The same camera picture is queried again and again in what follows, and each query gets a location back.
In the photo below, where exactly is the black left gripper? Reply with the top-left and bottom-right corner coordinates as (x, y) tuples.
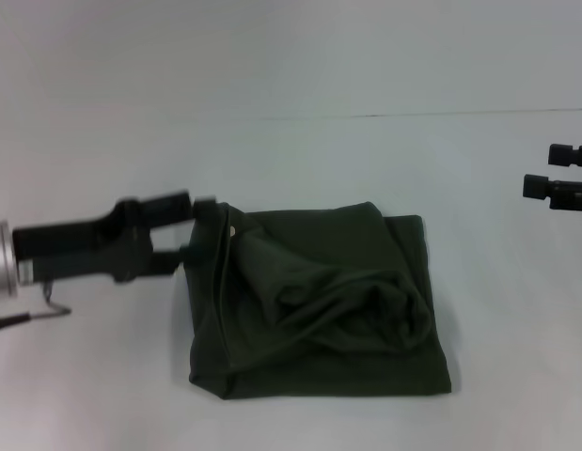
(11, 189), (220, 287)

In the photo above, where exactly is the dark green shirt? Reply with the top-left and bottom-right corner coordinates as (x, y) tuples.
(187, 200), (454, 401)

